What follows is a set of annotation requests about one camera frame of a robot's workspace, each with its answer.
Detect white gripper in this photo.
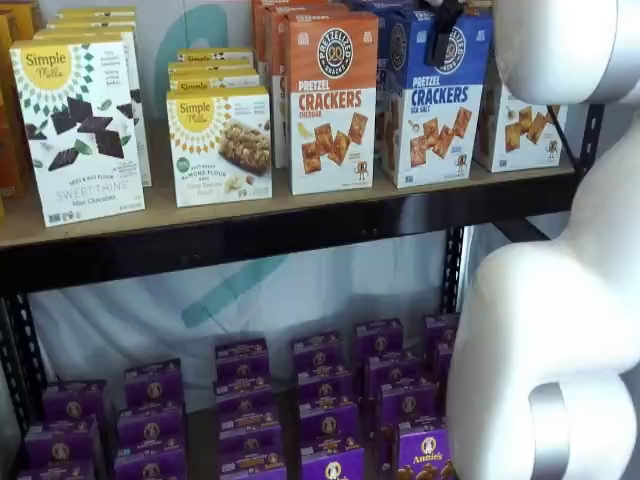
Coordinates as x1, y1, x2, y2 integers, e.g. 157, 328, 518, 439
420, 0, 470, 67

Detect blue sea salt cracker box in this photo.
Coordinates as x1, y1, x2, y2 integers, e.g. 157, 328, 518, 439
385, 8, 487, 190
344, 0, 426, 169

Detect yellow honey mustard cracker box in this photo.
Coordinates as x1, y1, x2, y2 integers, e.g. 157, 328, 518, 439
472, 47, 569, 174

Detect orange cheddar cracker box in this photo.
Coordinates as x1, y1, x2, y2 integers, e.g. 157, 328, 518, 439
283, 10, 380, 196
264, 3, 351, 169
251, 0, 331, 76

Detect Simple Mills almond bars box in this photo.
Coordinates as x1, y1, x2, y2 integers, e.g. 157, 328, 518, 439
167, 58, 257, 74
166, 84, 274, 209
177, 47, 255, 64
168, 68, 262, 94

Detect purple Annie's snack box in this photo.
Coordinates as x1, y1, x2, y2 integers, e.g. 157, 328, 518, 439
355, 319, 405, 361
377, 419, 455, 480
219, 446, 288, 480
298, 398, 359, 442
117, 403, 185, 446
433, 342, 455, 381
215, 338, 269, 381
291, 331, 344, 374
364, 351, 424, 394
423, 313, 461, 347
300, 438, 366, 480
24, 415, 101, 465
376, 380, 441, 426
214, 377, 274, 415
17, 459, 96, 480
114, 440, 188, 480
295, 367, 354, 405
43, 380, 108, 422
124, 358, 184, 407
218, 408, 281, 451

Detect Simple Mills sweet thins box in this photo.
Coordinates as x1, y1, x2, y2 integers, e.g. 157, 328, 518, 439
9, 33, 147, 229
33, 27, 153, 189
46, 18, 137, 32
56, 6, 137, 21

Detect orange snack box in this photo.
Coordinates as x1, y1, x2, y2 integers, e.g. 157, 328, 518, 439
0, 0, 45, 41
0, 12, 32, 201

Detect black metal shelf frame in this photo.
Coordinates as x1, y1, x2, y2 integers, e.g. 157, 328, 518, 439
0, 102, 606, 480

